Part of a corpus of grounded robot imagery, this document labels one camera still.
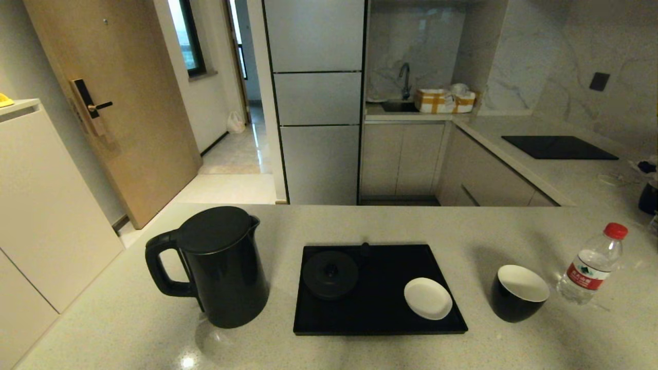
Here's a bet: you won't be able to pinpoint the black electric kettle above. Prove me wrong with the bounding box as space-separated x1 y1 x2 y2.
145 206 270 329

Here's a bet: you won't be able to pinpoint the black cup white inside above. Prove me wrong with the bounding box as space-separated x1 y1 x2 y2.
491 264 551 323

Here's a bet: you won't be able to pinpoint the clear bottle red cap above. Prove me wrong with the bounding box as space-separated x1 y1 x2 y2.
557 222 629 306

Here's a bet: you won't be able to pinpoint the black round kettle base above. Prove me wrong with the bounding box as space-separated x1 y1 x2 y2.
302 242 372 301

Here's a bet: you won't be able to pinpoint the beige kitchen base cabinets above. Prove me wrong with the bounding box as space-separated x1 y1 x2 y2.
360 121 561 207

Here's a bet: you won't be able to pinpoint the tall grey refrigerator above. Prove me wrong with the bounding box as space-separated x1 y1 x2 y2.
262 0 367 205

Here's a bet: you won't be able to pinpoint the dark kitchen faucet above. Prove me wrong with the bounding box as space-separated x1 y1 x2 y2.
399 62 412 100

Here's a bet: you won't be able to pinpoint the yellow checked cloth box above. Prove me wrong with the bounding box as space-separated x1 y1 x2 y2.
415 88 455 114
451 83 480 113

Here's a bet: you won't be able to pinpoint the black rectangular tray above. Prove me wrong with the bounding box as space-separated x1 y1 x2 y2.
293 244 469 336

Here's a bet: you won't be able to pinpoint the white saucer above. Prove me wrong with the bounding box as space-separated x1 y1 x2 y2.
404 277 454 321

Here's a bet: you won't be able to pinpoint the dark-framed window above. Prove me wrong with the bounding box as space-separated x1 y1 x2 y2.
168 0 207 79

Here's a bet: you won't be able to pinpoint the light wooden door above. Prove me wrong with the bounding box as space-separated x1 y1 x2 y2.
23 0 203 230

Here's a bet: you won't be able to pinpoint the black induction cooktop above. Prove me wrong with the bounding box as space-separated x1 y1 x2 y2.
501 135 619 160

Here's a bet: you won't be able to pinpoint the white side cabinet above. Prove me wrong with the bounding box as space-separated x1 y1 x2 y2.
0 99 125 370

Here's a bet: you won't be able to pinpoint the dark blue jar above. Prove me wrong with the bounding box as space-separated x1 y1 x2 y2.
638 181 658 215

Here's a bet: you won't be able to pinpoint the black door lock handle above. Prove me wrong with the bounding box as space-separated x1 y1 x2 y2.
69 79 114 137

